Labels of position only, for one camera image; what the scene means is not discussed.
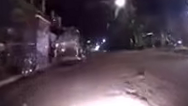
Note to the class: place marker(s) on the brown dirt road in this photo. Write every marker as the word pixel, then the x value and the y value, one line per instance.
pixel 117 73

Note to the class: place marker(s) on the vehicle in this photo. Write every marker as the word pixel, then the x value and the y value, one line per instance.
pixel 70 49

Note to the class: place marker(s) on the dark building with balcony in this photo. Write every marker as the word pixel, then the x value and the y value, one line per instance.
pixel 30 39

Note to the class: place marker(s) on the street lamp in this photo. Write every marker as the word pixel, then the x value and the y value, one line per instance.
pixel 120 1

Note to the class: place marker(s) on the raised pavement strip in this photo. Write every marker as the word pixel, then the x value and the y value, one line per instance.
pixel 1 83

